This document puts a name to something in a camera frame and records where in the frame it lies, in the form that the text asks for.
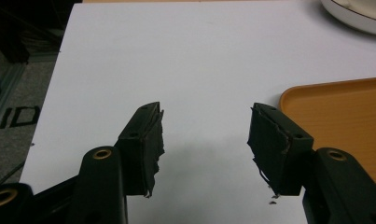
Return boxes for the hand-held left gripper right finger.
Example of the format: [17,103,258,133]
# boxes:
[246,102,314,198]

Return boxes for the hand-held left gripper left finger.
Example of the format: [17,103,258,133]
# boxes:
[114,101,166,199]

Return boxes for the orange plastic tray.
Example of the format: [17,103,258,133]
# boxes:
[278,77,376,188]

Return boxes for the white round bowl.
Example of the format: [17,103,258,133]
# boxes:
[319,0,376,37]

